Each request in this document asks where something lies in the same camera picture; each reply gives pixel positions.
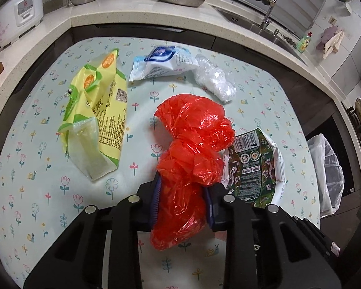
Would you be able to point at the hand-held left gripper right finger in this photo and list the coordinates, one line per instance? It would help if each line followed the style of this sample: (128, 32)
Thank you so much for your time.
(209, 210)

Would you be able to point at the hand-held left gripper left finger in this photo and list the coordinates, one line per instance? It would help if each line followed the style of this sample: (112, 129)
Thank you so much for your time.
(155, 204)

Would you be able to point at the clear plastic bin liner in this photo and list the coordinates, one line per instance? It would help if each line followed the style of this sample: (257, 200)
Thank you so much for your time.
(328, 171)

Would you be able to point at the red plastic bag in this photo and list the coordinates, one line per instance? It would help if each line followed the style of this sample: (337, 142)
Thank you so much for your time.
(192, 132)

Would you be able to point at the green instant noodle cup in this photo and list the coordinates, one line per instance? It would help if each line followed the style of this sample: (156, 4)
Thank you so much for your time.
(252, 162)

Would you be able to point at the yellow green snack bag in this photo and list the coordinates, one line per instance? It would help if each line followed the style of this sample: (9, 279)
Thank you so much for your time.
(108, 111)

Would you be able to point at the floral tablecloth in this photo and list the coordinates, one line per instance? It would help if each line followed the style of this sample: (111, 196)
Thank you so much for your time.
(48, 162)

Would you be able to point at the black gas stove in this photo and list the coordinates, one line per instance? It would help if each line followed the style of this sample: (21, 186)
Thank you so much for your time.
(353, 120)

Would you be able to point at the crumpled clear plastic wrap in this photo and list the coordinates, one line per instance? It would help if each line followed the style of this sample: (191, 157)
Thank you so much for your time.
(216, 81)

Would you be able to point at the blue white packet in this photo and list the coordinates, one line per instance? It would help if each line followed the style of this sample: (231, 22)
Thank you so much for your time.
(159, 63)

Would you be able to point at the dark scrubber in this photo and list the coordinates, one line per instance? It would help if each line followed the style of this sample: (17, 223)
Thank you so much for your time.
(290, 42)

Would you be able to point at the green dish soap bottle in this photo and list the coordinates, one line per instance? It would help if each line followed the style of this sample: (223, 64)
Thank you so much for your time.
(304, 44)

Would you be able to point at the steel sink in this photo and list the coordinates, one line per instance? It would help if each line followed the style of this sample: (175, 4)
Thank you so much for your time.
(237, 18)

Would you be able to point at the cream hanging towel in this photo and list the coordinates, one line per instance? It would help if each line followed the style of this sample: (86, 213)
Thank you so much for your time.
(334, 43)

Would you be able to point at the chrome faucet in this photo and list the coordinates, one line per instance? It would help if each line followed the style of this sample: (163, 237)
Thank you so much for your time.
(269, 12)

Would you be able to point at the purple hanging cloth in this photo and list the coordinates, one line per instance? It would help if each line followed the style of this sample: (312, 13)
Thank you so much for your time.
(326, 34)

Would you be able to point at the white rice cooker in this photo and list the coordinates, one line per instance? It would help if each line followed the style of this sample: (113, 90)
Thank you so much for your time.
(21, 12)

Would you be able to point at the white hanging spatula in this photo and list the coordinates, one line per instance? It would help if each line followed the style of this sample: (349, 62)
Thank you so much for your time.
(350, 7)

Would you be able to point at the wall socket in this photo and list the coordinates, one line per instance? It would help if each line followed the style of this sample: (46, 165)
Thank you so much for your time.
(332, 20)

